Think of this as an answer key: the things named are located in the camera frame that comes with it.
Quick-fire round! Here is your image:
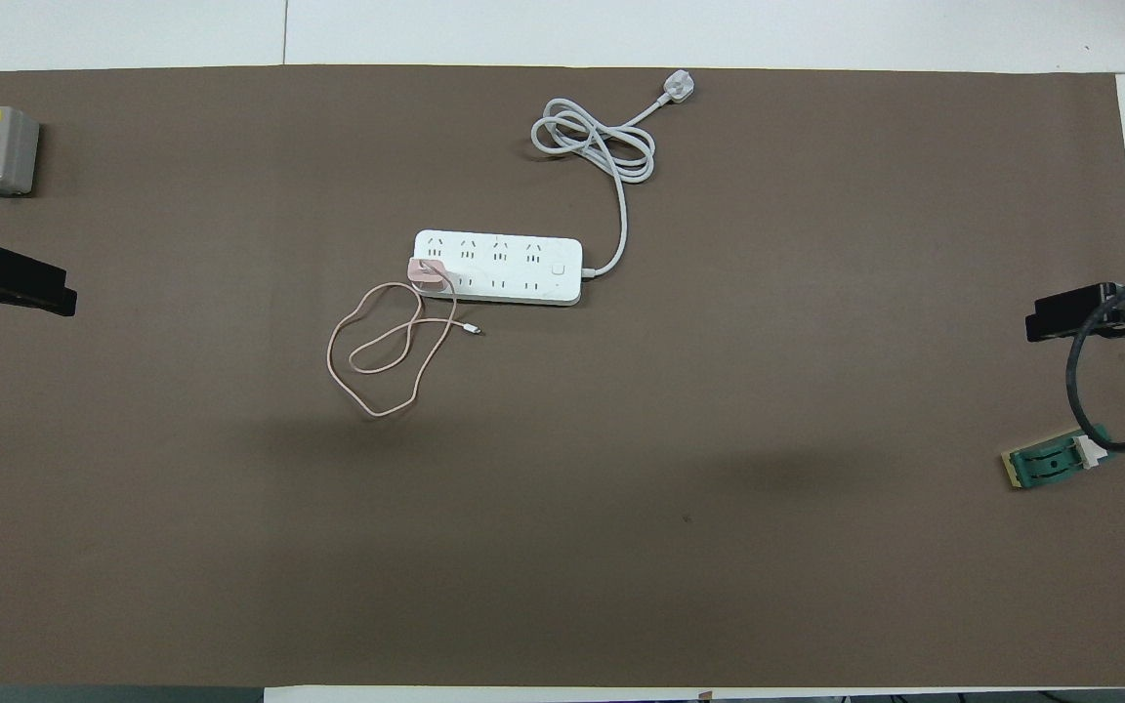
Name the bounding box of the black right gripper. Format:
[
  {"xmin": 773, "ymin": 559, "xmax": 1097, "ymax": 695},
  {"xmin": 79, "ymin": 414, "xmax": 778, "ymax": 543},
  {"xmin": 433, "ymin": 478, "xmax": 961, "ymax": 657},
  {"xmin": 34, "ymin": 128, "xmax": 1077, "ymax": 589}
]
[{"xmin": 1026, "ymin": 278, "xmax": 1125, "ymax": 343}]

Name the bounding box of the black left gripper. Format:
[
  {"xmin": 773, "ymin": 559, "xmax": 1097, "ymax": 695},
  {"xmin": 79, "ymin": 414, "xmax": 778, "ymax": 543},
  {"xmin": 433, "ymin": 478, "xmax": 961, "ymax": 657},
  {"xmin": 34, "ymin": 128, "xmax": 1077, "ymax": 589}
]
[{"xmin": 0, "ymin": 246, "xmax": 77, "ymax": 316}]

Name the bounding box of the pink charging cable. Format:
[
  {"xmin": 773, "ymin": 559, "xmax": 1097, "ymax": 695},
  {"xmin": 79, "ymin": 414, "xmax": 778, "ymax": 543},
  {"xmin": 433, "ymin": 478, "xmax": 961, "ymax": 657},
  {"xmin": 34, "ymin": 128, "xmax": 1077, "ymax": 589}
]
[{"xmin": 327, "ymin": 278, "xmax": 483, "ymax": 419}]

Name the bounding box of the white power strip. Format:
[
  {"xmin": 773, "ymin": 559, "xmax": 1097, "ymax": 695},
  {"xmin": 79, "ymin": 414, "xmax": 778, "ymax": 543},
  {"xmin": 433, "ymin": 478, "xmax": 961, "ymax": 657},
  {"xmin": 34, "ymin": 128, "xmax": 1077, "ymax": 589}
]
[{"xmin": 413, "ymin": 229, "xmax": 584, "ymax": 308}]

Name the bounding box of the brown table mat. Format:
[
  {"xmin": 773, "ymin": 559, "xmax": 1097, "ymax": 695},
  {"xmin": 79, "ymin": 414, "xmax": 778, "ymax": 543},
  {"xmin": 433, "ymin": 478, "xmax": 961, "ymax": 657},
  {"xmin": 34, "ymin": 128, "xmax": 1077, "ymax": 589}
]
[{"xmin": 0, "ymin": 66, "xmax": 1125, "ymax": 689}]

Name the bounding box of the green knife switch block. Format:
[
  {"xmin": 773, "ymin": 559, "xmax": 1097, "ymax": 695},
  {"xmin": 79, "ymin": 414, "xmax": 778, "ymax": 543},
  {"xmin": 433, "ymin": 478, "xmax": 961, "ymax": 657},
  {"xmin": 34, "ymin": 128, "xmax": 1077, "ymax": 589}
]
[{"xmin": 1002, "ymin": 434, "xmax": 1106, "ymax": 491}]

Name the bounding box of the white power cord with plug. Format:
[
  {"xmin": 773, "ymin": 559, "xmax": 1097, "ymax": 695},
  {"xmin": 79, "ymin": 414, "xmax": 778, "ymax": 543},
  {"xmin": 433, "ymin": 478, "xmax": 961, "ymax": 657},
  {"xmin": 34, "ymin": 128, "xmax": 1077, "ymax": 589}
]
[{"xmin": 531, "ymin": 70, "xmax": 697, "ymax": 279}]

